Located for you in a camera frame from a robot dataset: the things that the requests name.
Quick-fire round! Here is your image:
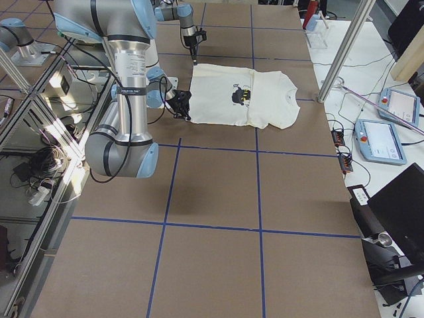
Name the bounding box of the blue teach pendant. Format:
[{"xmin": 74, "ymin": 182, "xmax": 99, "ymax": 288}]
[
  {"xmin": 378, "ymin": 88, "xmax": 421, "ymax": 127},
  {"xmin": 354, "ymin": 119, "xmax": 407, "ymax": 166}
]

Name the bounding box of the red cylinder bottle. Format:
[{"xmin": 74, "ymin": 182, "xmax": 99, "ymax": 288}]
[{"xmin": 304, "ymin": 0, "xmax": 319, "ymax": 23}]

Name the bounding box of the far blue teach pendant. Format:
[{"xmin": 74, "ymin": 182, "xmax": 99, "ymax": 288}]
[{"xmin": 378, "ymin": 88, "xmax": 421, "ymax": 127}]

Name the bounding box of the white reacher grabber stick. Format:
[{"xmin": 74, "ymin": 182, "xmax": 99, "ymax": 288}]
[{"xmin": 333, "ymin": 79, "xmax": 423, "ymax": 135}]

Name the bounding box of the small black electronics board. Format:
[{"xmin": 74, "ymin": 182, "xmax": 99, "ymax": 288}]
[{"xmin": 331, "ymin": 129, "xmax": 345, "ymax": 146}]

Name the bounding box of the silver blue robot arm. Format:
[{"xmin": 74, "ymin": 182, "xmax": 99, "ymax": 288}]
[
  {"xmin": 54, "ymin": 1, "xmax": 191, "ymax": 182},
  {"xmin": 154, "ymin": 1, "xmax": 207, "ymax": 65}
]

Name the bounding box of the white power strip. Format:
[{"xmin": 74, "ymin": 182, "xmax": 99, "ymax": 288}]
[{"xmin": 28, "ymin": 185, "xmax": 51, "ymax": 206}]

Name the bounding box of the clear acrylic rack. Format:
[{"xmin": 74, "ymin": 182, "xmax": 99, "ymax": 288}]
[{"xmin": 305, "ymin": 20, "xmax": 329, "ymax": 49}]

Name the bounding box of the cream long-sleeve cat shirt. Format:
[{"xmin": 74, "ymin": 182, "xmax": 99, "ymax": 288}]
[{"xmin": 189, "ymin": 64, "xmax": 300, "ymax": 129}]

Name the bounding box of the wooden stick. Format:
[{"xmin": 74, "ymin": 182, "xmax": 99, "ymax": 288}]
[{"xmin": 319, "ymin": 11, "xmax": 329, "ymax": 29}]

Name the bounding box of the black laptop computer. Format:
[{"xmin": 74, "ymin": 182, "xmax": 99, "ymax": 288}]
[{"xmin": 368, "ymin": 163, "xmax": 423, "ymax": 264}]

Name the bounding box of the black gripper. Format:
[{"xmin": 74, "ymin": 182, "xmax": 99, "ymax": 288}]
[
  {"xmin": 167, "ymin": 89, "xmax": 191, "ymax": 121},
  {"xmin": 184, "ymin": 28, "xmax": 207, "ymax": 64}
]

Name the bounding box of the near blue teach pendant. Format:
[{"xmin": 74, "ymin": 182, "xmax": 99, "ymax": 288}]
[{"xmin": 354, "ymin": 119, "xmax": 407, "ymax": 166}]

